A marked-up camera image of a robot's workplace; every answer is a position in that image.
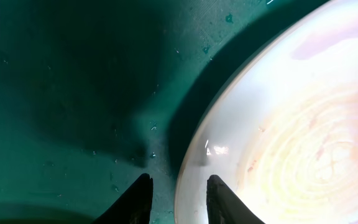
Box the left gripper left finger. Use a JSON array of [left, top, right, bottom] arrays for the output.
[[92, 173, 154, 224]]

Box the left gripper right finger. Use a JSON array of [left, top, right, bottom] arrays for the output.
[[206, 175, 264, 224]]

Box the light blue plate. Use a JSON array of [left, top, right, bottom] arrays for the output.
[[173, 0, 358, 223]]

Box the teal plastic tray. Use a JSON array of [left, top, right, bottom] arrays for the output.
[[0, 0, 321, 223]]

